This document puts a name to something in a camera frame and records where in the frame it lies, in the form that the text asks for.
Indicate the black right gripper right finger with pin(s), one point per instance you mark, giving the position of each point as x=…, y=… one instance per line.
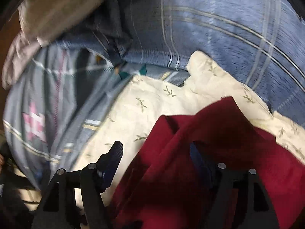
x=232, y=199

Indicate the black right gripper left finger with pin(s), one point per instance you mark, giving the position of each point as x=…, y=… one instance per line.
x=73, y=199

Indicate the dark red fleece garment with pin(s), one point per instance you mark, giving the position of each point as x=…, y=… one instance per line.
x=161, y=189

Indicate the grey star pattern bedsheet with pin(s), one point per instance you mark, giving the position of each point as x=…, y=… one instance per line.
x=51, y=110

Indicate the cream leaf print cloth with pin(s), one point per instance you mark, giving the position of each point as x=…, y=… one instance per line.
x=144, y=100

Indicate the grey crumpled cloth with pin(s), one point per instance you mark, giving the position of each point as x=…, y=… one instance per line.
x=20, y=52

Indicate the blue plaid pillow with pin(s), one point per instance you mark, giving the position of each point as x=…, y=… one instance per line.
x=259, y=42

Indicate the beige striped pillow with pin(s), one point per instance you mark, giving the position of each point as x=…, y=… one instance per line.
x=45, y=20

